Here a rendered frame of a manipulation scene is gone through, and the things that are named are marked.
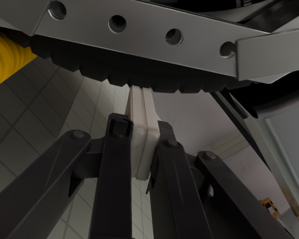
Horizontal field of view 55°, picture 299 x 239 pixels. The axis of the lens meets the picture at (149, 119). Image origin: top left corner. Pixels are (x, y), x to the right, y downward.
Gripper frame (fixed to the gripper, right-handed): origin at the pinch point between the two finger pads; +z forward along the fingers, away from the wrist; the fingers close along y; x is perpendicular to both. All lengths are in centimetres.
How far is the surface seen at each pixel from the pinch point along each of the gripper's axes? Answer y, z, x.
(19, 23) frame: -9.3, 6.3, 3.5
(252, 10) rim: 10.8, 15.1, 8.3
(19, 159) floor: -31, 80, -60
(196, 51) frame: 4.0, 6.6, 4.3
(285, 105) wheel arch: 23.4, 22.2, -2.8
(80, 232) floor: -4, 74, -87
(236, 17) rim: 9.4, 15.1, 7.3
